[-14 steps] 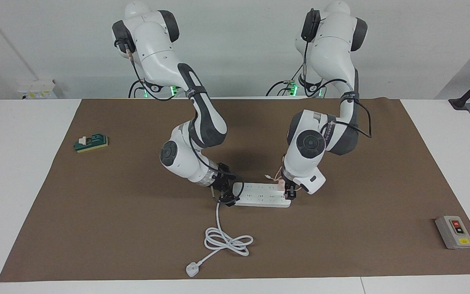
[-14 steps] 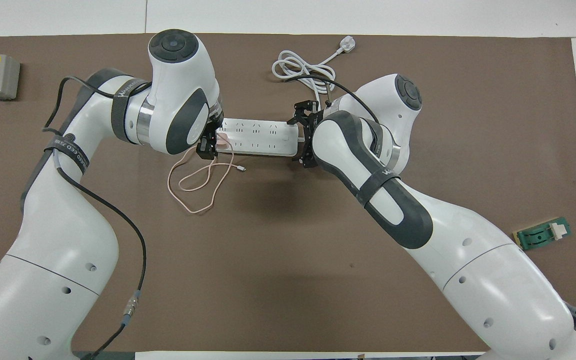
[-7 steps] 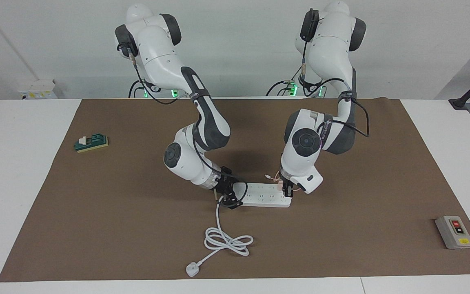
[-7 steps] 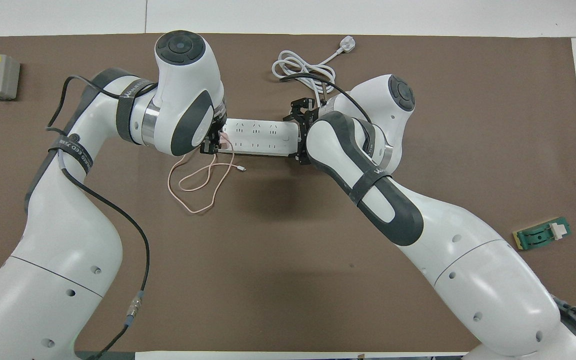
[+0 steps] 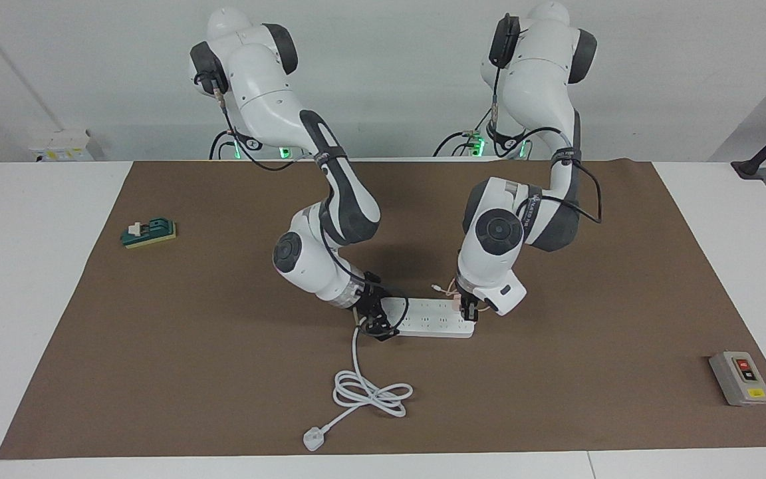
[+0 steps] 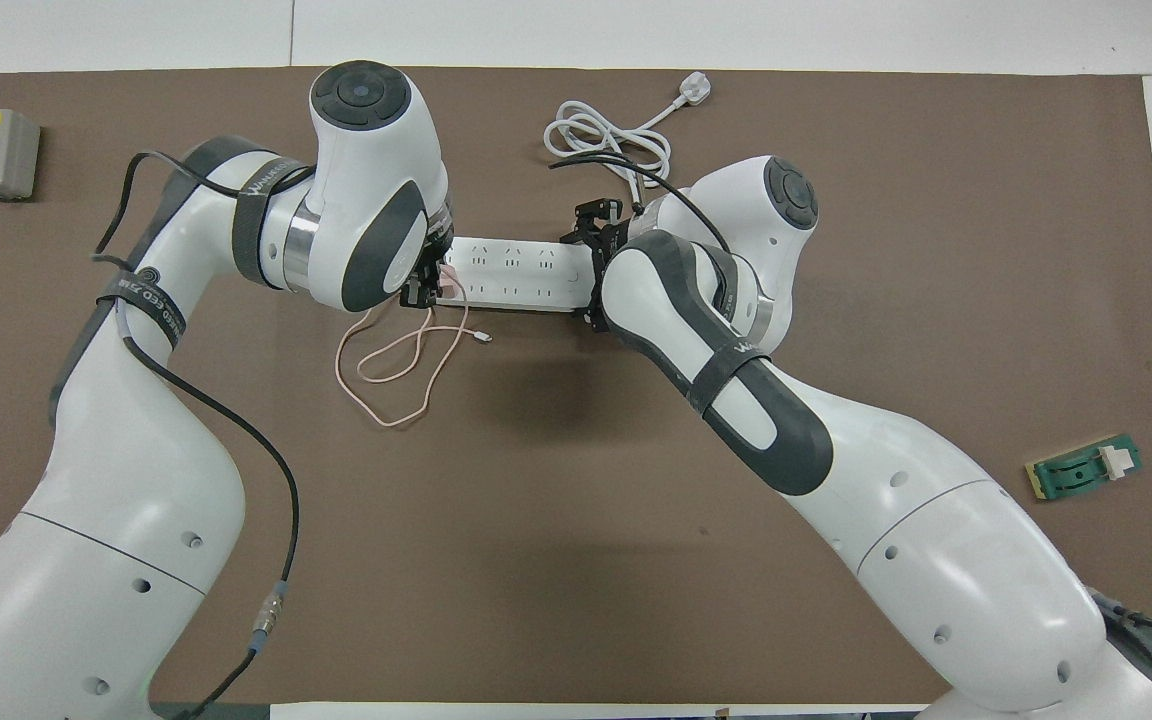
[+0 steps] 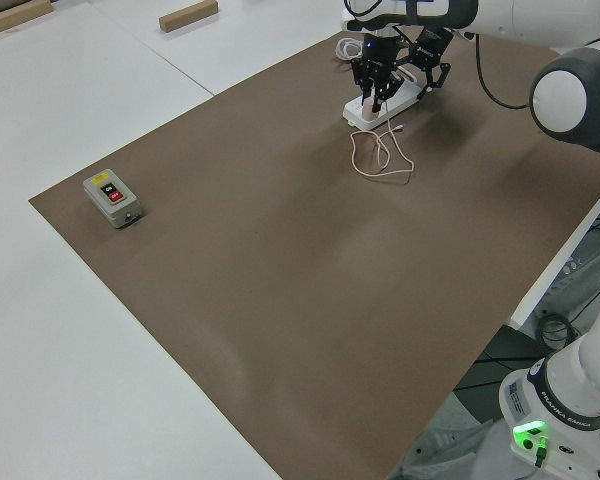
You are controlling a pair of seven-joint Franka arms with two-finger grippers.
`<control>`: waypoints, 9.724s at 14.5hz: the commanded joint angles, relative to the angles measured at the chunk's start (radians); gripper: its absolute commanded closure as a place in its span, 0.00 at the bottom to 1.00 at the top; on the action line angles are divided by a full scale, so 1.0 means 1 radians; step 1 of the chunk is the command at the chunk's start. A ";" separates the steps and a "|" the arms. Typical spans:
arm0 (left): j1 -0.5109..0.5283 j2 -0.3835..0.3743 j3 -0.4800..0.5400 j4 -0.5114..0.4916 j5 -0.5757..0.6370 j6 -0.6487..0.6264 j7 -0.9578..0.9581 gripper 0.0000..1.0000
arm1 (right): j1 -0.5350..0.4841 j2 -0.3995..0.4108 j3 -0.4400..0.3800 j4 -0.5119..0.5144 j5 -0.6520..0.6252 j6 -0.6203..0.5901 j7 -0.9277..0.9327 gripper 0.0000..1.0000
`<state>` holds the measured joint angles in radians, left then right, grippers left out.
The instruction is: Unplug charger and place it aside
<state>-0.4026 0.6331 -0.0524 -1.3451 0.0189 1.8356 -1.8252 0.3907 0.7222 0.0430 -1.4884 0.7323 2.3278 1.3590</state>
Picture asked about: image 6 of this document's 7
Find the green knife switch block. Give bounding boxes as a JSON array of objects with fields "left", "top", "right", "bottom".
[{"left": 1026, "top": 434, "right": 1143, "bottom": 503}]

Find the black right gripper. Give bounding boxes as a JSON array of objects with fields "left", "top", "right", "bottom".
[{"left": 564, "top": 198, "right": 642, "bottom": 331}]

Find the pink charging cable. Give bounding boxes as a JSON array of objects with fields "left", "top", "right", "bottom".
[{"left": 335, "top": 295, "right": 495, "bottom": 429}]

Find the white power cord with plug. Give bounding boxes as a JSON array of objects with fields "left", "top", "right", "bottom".
[{"left": 544, "top": 72, "right": 714, "bottom": 196}]

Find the white power strip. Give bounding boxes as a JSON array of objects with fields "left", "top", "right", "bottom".
[{"left": 441, "top": 238, "right": 603, "bottom": 315}]

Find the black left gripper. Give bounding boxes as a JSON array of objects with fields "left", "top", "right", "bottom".
[{"left": 401, "top": 215, "right": 455, "bottom": 308}]

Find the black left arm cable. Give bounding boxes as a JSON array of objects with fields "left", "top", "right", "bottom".
[{"left": 91, "top": 150, "right": 319, "bottom": 720}]

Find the brown table mat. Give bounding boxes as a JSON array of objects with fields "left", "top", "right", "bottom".
[{"left": 0, "top": 68, "right": 1152, "bottom": 706}]

